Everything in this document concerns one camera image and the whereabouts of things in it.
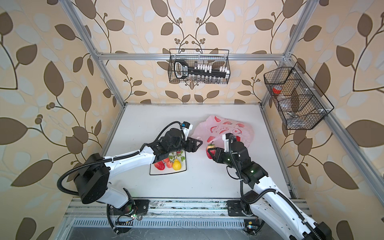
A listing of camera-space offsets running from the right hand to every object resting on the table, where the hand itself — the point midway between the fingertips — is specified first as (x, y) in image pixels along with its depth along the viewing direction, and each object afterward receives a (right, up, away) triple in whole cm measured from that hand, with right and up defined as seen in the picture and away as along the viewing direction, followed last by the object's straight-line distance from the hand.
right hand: (211, 152), depth 75 cm
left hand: (-6, +6, +5) cm, 9 cm away
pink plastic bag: (+3, +10, +24) cm, 26 cm away
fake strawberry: (0, +3, 0) cm, 3 cm away
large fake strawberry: (-28, -10, +10) cm, 32 cm away
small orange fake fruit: (-23, -9, +10) cm, 27 cm away
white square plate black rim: (-32, -13, +10) cm, 35 cm away
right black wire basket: (+45, +25, -1) cm, 51 cm away
